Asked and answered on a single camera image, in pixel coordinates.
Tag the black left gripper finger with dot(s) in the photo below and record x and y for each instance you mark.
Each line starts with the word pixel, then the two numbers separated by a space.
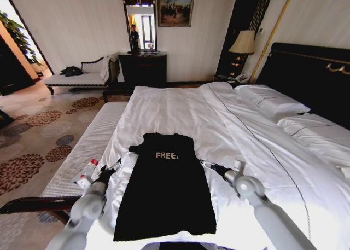
pixel 117 164
pixel 102 169

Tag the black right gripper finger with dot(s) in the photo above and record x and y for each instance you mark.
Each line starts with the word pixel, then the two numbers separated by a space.
pixel 211 168
pixel 207 163

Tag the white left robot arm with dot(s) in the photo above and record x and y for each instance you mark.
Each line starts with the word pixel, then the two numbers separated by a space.
pixel 82 211

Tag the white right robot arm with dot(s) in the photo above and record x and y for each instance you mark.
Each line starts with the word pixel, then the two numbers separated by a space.
pixel 259 198

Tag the white upholstered bed bench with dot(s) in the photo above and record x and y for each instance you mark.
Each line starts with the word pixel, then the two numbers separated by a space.
pixel 82 148

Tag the clear plastic bottle red cap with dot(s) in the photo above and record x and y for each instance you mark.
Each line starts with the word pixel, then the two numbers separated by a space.
pixel 92 166

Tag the clear plastic bottle red label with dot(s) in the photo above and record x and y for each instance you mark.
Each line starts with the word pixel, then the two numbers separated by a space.
pixel 81 179

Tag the white duvet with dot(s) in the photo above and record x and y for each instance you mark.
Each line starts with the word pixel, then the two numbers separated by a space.
pixel 218 124

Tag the black T-shirt with FREE print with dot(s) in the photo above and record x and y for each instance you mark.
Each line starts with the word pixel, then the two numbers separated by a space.
pixel 166 195

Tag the white robot front shell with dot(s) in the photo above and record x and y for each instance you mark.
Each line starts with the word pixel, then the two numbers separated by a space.
pixel 179 246

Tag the white pillow with dark piping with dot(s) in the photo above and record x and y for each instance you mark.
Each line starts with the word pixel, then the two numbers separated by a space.
pixel 270 101
pixel 314 135

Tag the dark nightstand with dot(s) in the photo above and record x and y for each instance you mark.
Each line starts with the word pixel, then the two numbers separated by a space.
pixel 222 78

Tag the white telephone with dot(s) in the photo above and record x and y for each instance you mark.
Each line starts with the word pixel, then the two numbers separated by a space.
pixel 242 77

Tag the white cloth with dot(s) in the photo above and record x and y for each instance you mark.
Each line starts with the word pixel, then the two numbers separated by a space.
pixel 105 68

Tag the dark wooden dresser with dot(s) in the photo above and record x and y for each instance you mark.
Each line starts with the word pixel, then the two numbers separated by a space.
pixel 142 69

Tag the black bag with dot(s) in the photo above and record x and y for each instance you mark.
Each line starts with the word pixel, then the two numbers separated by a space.
pixel 71 71

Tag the table lamp with cream shade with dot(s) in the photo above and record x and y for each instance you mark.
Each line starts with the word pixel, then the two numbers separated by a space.
pixel 242 46

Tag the person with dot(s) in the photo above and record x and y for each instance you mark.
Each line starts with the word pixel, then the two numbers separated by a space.
pixel 134 38

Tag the dark headboard with gold trim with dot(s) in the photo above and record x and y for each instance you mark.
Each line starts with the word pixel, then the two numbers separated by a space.
pixel 309 77

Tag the dark wooden cabinet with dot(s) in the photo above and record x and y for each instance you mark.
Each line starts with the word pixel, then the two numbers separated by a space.
pixel 13 69

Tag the dark framed mirror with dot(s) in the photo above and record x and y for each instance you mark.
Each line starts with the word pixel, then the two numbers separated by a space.
pixel 140 23

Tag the gold pole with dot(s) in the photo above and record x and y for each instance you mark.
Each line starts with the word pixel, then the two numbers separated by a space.
pixel 273 31

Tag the green potted plant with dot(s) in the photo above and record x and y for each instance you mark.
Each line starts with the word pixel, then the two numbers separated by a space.
pixel 19 36

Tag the gold framed painting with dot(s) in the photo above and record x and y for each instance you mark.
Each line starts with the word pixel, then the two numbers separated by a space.
pixel 175 7

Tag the white chaise longue dark frame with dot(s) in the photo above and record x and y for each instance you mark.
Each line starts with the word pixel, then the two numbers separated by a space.
pixel 79 79

